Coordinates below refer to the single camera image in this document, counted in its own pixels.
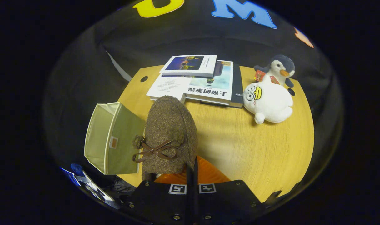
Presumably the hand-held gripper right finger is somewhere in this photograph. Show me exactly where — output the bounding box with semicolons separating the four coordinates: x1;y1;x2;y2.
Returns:
193;156;267;225

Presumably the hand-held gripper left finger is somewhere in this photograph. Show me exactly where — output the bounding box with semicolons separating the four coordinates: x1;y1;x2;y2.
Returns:
120;162;193;225

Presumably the sky photo cover book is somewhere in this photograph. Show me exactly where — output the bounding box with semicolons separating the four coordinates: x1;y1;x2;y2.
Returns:
184;60;234;106

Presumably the brown fuzzy shoe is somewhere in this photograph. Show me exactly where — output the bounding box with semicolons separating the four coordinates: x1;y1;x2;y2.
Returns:
132;95;199;182

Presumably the black book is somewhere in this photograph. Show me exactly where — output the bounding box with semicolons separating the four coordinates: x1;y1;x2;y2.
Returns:
201;63;244;108

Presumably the white duck plush toy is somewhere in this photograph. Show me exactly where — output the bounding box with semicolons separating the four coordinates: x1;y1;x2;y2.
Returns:
242;77;294;125

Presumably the screen with blue display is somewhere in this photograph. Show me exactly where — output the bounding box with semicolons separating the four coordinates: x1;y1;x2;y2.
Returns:
60;167;120;210

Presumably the cream fabric storage box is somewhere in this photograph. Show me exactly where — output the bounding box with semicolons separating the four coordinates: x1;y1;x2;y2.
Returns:
84;102;147;175

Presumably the night photo cover book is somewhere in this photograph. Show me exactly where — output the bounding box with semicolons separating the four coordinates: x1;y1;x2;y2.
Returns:
159;55;218;78

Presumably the grey penguin plush toy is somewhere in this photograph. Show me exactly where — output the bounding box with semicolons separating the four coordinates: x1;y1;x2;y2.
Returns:
253;54;296;88

